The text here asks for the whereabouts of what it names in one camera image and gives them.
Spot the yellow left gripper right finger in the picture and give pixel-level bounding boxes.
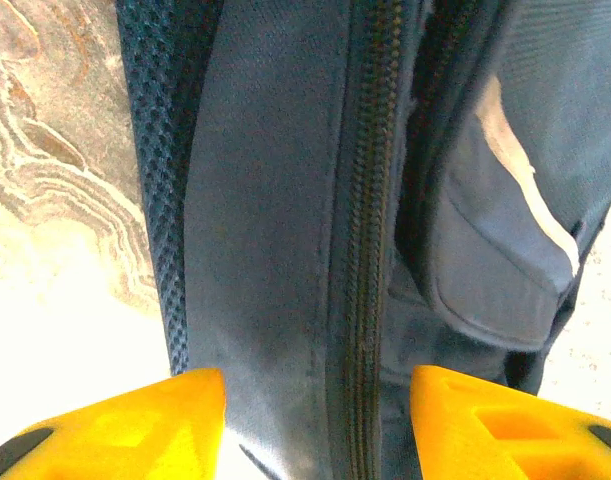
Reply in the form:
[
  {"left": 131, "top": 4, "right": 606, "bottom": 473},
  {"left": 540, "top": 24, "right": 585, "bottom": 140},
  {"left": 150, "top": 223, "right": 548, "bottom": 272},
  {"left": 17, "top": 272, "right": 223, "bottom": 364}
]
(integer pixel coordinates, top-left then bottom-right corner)
[{"left": 409, "top": 365, "right": 611, "bottom": 480}]

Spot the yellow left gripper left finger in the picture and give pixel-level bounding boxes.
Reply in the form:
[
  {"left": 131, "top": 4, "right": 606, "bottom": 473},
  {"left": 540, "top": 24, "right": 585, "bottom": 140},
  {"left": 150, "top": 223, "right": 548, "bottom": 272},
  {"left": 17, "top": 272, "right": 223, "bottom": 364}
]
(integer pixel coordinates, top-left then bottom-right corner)
[{"left": 0, "top": 368, "right": 228, "bottom": 480}]

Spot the navy blue backpack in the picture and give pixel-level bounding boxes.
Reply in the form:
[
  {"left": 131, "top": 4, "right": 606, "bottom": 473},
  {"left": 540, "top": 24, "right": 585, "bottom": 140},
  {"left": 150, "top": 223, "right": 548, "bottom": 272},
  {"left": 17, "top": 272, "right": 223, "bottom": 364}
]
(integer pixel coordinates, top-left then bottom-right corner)
[{"left": 115, "top": 0, "right": 611, "bottom": 480}]

